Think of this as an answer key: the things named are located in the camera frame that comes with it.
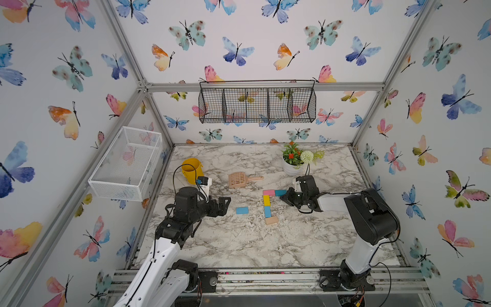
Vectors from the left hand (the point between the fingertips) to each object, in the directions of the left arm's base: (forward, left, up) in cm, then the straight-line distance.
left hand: (222, 196), depth 77 cm
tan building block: (-2, -21, -18) cm, 28 cm away
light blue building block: (+3, -8, -19) cm, 20 cm away
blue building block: (+2, -19, -19) cm, 27 cm away
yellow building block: (+8, -19, -18) cm, 27 cm away
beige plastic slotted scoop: (+20, -5, -16) cm, 26 cm away
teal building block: (+12, -26, -19) cm, 35 cm away
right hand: (+9, -26, -15) cm, 32 cm away
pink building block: (+12, -20, -18) cm, 29 cm away
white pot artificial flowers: (+23, -33, -5) cm, 40 cm away
